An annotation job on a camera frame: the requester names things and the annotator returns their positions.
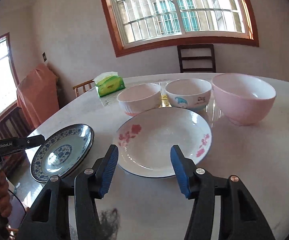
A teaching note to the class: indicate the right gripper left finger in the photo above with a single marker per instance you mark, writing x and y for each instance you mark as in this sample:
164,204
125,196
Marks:
48,217

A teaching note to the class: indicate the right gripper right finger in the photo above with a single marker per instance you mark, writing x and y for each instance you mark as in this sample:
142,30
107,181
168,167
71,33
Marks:
240,216

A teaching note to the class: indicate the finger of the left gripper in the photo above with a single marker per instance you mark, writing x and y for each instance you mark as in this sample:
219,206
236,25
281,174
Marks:
29,142

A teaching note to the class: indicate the small blue white plate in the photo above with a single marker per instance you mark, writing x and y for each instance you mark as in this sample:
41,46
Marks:
62,152

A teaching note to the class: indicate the white plate pink flowers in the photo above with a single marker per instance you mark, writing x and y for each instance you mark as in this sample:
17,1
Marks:
145,140

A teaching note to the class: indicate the white ribbed bowl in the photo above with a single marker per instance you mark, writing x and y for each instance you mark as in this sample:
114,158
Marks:
140,98

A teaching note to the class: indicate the large pink bowl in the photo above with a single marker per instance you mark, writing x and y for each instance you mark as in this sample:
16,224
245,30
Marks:
244,99

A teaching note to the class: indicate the white bowl Dog print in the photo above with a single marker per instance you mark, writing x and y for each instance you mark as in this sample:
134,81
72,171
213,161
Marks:
193,94

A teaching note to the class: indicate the left hand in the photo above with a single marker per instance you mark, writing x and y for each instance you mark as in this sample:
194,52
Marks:
5,205

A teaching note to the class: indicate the dark wooden bench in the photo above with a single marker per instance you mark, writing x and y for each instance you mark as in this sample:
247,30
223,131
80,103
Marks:
13,124

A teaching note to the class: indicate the orange cloth covered object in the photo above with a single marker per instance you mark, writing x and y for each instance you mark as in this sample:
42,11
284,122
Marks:
37,95

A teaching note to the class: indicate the light wooden chair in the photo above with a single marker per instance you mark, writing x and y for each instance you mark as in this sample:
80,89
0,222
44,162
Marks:
83,87

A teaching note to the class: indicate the green tissue pack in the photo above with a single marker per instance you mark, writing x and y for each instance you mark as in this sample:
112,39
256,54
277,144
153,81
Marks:
108,83

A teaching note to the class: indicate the dark wooden chair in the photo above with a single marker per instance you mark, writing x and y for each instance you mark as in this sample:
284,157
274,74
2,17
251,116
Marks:
195,58

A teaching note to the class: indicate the large window wooden frame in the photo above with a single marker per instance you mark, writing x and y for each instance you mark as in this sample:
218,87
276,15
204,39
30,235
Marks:
139,25

